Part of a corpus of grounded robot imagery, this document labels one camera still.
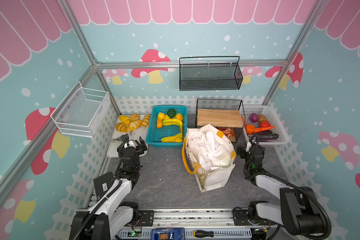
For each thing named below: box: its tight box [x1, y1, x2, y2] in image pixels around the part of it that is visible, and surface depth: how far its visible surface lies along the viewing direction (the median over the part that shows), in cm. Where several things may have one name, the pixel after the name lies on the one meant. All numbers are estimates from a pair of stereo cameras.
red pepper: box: [260, 120, 271, 128], surface depth 108 cm
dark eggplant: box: [257, 133, 279, 141], surface depth 98 cm
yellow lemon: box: [157, 112, 166, 120], surface depth 111 cm
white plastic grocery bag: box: [188, 129, 231, 172], surface depth 81 cm
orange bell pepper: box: [245, 124, 256, 135], surface depth 102 cm
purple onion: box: [249, 112, 259, 123], surface depth 114 cm
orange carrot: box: [253, 126, 275, 133], surface depth 105 cm
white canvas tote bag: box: [182, 123, 237, 193], surface depth 81 cm
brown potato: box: [258, 114, 267, 123], surface depth 114 cm
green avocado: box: [167, 108, 177, 119], surface depth 114 cm
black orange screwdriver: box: [192, 230, 245, 238], surface depth 70 cm
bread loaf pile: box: [116, 113, 151, 133], surface depth 114 cm
